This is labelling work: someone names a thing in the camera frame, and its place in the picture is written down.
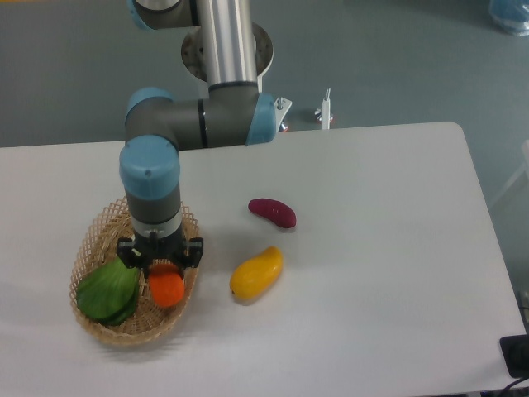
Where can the woven wicker basket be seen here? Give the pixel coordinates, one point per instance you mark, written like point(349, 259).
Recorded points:
point(149, 321)

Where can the blue plastic bag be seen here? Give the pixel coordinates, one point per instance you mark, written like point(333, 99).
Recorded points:
point(510, 15)

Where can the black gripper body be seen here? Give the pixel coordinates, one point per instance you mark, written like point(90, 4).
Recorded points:
point(171, 248)

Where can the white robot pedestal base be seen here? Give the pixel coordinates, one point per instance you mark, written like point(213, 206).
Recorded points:
point(192, 57)

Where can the orange toy fruit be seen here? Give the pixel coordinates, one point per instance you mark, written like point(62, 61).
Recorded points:
point(166, 285)

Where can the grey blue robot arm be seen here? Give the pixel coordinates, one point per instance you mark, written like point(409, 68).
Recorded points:
point(158, 128)

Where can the yellow toy mango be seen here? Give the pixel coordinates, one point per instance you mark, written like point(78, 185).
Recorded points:
point(254, 276)

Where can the green bok choy toy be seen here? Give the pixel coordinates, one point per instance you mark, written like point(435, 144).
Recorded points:
point(109, 294)

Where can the black device at edge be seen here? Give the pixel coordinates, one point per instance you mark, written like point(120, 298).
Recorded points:
point(515, 354)

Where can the purple toy sweet potato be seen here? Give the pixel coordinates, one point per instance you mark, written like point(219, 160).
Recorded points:
point(274, 211)

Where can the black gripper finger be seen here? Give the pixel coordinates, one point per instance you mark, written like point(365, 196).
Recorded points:
point(189, 254)
point(134, 254)

